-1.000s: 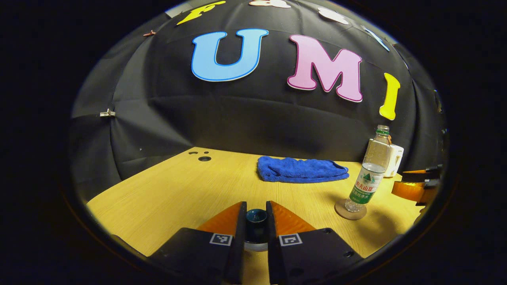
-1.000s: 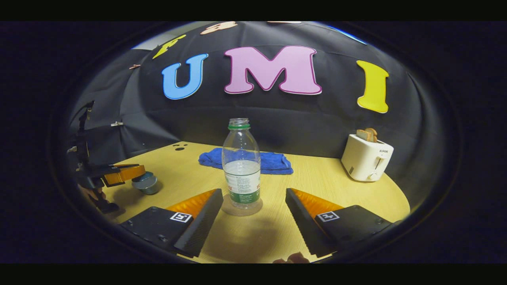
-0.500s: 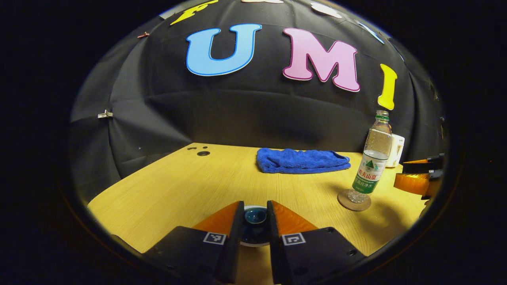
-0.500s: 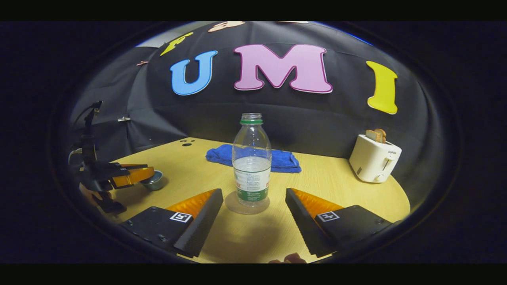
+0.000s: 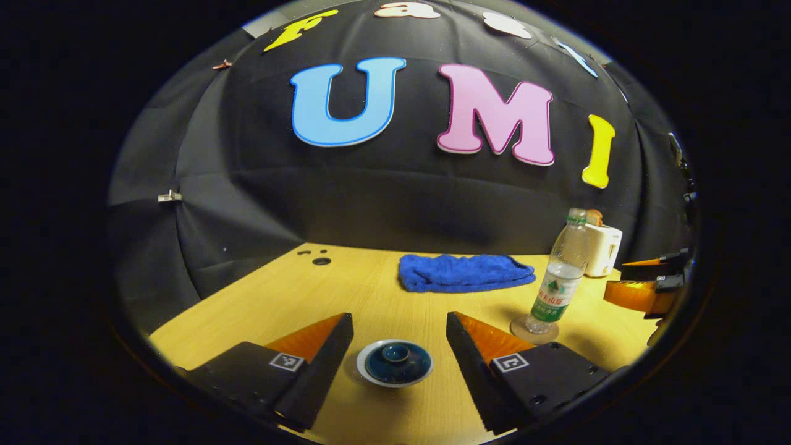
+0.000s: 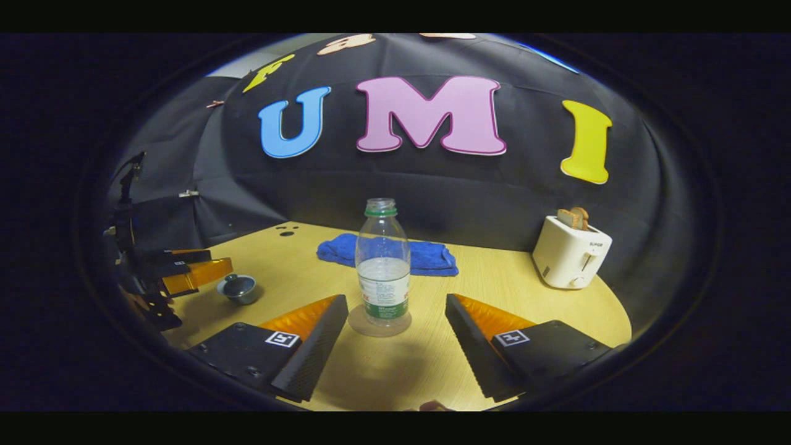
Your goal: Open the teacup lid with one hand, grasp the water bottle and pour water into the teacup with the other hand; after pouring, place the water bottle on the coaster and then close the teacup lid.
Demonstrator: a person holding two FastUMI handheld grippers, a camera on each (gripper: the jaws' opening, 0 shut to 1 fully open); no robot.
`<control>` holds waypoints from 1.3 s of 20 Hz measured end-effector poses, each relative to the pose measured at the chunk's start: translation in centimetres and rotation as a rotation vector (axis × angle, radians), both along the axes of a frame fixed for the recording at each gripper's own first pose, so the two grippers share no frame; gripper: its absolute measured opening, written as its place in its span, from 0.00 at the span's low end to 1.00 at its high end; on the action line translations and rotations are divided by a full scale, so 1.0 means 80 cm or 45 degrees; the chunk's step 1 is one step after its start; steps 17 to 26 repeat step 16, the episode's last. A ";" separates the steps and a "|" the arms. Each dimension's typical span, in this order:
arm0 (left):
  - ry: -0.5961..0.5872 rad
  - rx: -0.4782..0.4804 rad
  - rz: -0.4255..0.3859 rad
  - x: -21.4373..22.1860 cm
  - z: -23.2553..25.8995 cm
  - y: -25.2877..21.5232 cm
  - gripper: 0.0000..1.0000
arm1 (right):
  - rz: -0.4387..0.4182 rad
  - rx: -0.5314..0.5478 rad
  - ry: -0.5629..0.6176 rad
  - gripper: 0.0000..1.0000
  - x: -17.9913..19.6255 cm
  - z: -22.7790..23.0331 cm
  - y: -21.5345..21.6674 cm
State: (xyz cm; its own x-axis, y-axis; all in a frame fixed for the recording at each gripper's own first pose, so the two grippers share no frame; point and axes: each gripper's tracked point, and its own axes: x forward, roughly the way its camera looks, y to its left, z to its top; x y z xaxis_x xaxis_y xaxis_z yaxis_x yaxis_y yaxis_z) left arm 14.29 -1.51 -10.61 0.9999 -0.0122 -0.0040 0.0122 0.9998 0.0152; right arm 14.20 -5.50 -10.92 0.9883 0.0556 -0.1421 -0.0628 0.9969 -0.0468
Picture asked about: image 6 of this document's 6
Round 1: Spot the round brown coaster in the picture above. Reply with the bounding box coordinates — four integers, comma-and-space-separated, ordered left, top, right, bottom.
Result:
347, 303, 413, 338

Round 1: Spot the blue towel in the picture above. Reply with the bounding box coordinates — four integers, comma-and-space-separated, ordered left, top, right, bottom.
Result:
317, 233, 460, 277

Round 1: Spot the small white teacup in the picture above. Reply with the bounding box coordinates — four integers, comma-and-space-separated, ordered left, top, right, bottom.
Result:
216, 281, 261, 306

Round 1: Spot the black backdrop cloth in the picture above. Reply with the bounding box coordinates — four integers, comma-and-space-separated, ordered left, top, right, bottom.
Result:
114, 34, 665, 334

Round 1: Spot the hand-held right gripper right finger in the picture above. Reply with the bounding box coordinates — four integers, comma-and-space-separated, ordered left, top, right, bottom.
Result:
444, 294, 614, 402

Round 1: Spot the white toaster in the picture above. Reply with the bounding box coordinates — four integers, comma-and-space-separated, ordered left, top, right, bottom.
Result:
533, 215, 613, 290

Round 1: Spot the clear plastic water bottle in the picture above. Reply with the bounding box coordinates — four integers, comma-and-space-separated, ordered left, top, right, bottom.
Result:
355, 198, 412, 328

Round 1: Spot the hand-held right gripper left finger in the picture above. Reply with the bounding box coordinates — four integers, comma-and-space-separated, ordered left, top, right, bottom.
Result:
188, 295, 350, 402

